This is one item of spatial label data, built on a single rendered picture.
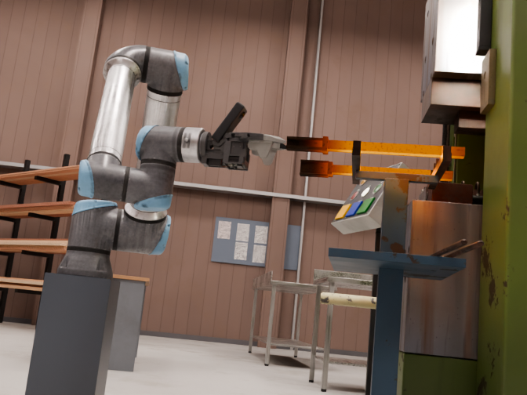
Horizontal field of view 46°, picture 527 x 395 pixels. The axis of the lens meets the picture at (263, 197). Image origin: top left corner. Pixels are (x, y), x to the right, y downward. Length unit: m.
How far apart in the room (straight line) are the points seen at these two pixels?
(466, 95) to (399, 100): 9.55
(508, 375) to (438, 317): 0.32
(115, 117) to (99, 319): 0.73
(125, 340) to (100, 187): 3.54
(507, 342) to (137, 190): 0.97
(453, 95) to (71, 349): 1.51
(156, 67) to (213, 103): 9.16
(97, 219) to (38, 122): 9.22
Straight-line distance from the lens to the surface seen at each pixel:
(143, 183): 1.55
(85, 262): 2.19
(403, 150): 1.52
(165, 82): 2.00
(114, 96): 1.81
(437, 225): 1.89
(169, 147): 1.57
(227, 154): 1.53
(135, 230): 2.20
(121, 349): 5.04
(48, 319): 2.18
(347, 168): 1.76
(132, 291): 5.02
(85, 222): 2.22
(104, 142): 1.64
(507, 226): 1.66
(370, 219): 2.49
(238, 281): 10.57
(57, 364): 2.18
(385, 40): 12.07
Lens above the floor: 0.54
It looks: 11 degrees up
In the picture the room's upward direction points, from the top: 6 degrees clockwise
